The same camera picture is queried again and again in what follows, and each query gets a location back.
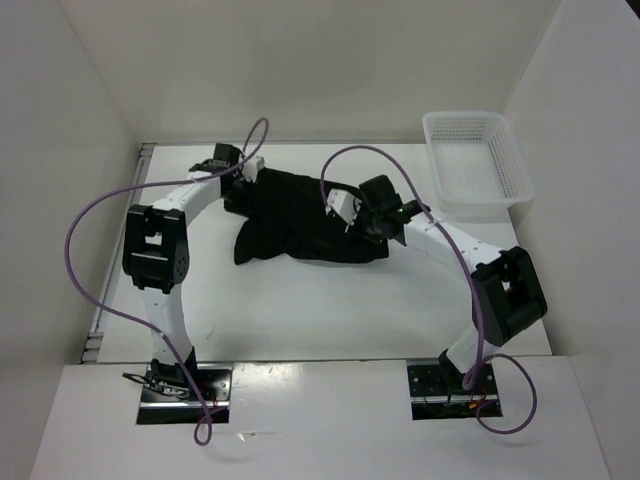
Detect black shorts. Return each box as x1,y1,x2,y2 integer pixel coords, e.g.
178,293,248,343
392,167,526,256
233,168,389,265

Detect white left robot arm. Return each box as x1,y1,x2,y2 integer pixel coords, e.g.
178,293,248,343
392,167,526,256
122,144,264,400

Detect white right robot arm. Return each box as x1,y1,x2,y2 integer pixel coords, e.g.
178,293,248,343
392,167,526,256
351,175,548,393

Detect white plastic basket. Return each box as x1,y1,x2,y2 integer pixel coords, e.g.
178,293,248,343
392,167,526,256
422,111,534,216

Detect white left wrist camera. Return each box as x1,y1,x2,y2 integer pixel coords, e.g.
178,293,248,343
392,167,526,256
241,156,265,183

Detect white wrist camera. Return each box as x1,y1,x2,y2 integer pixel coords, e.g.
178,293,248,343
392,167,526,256
325,189,362,226
241,156,265,183

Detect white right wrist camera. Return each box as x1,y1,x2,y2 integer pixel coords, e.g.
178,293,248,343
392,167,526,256
325,189,362,226

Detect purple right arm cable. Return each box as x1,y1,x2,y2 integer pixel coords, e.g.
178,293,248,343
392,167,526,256
319,144,540,434

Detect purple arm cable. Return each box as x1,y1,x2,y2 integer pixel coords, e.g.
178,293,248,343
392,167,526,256
319,144,540,434
64,117,270,446

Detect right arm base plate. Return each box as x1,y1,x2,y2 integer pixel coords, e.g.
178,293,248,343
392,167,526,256
406,360,503,421

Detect aluminium table edge rail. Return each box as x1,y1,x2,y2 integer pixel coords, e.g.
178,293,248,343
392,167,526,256
79,143,156,365

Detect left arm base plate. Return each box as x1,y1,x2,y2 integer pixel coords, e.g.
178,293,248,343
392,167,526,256
124,364,232,426

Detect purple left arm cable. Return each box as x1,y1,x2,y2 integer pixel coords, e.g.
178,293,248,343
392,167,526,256
64,117,270,446

